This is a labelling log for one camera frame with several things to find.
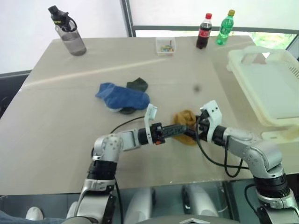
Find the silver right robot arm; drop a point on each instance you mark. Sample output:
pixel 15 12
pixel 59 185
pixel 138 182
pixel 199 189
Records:
pixel 257 151

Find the black chair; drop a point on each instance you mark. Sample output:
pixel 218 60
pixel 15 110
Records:
pixel 9 93

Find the dark green sock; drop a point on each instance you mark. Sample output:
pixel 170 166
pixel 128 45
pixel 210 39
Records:
pixel 139 84

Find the pale blue sock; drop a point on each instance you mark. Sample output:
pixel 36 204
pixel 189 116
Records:
pixel 114 110

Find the white shoe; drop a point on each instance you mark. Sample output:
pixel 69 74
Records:
pixel 34 213

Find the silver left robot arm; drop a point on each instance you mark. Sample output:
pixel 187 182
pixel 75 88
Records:
pixel 109 144

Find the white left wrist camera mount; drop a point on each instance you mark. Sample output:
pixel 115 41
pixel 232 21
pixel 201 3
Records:
pixel 147 130

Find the white plastic tray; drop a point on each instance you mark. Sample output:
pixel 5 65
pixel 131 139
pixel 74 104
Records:
pixel 275 135

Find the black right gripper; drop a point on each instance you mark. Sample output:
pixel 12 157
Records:
pixel 203 130

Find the dark robot chest with emblem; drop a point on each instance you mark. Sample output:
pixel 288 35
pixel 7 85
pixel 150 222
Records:
pixel 187 221

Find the clear plastic box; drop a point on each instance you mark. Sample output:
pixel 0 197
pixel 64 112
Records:
pixel 158 53

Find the silver robot thigh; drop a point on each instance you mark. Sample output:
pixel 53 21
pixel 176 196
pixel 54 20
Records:
pixel 201 203
pixel 140 205

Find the silver right robot thigh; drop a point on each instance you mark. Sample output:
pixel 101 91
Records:
pixel 201 203

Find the green soda bottle yellow cap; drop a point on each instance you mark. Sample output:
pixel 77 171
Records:
pixel 224 30

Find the grey window frame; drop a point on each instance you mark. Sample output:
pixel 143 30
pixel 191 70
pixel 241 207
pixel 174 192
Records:
pixel 128 18

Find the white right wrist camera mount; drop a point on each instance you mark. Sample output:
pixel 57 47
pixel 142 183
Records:
pixel 213 116

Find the tan knitted sock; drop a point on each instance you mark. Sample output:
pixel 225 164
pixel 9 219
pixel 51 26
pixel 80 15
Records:
pixel 184 117

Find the white plastic basket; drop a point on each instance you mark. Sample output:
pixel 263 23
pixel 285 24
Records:
pixel 268 88

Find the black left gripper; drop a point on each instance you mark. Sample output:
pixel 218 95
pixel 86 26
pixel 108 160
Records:
pixel 157 133

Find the blue jeans leg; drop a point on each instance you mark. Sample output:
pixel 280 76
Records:
pixel 18 219

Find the cola bottle red cap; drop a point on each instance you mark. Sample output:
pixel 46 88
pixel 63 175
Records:
pixel 203 35

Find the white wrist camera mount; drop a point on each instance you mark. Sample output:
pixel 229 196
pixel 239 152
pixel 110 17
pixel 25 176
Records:
pixel 147 130
pixel 213 116

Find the colourful small items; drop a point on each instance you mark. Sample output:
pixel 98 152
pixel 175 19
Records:
pixel 166 48

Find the grey water bottle black lid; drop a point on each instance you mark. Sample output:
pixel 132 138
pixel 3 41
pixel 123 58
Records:
pixel 72 39

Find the silver left robot thigh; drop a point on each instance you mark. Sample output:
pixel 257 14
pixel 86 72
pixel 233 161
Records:
pixel 140 205

